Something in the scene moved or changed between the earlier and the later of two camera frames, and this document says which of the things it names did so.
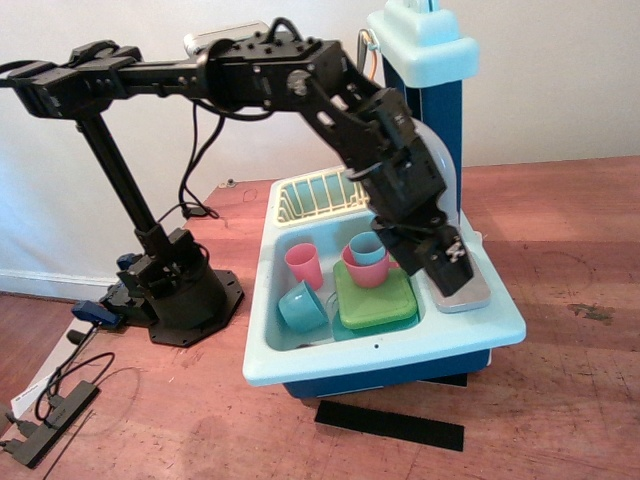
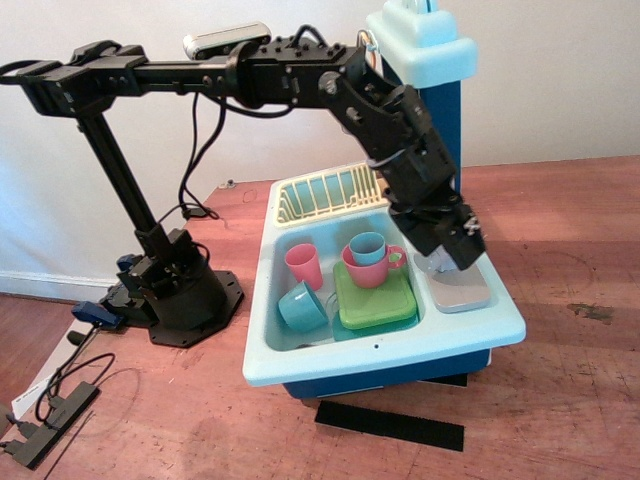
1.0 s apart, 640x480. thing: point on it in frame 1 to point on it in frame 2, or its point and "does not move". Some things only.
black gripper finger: [447, 262] to [461, 236]
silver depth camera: [251, 39] does not move
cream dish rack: [326, 194] does not move
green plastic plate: [363, 307] does not move
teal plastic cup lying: [301, 308] does not move
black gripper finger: [403, 247] to [426, 232]
